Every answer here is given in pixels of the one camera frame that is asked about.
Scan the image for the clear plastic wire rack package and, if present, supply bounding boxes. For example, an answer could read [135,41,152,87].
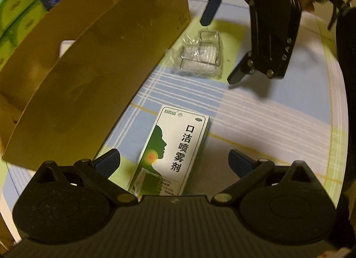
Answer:
[164,30,223,78]

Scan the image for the green white spray box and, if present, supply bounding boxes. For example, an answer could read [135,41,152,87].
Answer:
[128,105,209,200]

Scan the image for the white square plug adapter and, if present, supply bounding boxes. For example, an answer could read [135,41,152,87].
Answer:
[59,40,75,58]

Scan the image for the checkered tablecloth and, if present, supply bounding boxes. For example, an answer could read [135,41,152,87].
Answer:
[1,0,348,213]

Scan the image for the large brown cardboard box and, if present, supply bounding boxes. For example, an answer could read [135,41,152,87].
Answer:
[1,0,190,170]

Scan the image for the green tissue pack bundle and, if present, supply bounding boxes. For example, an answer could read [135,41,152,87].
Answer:
[1,0,47,66]

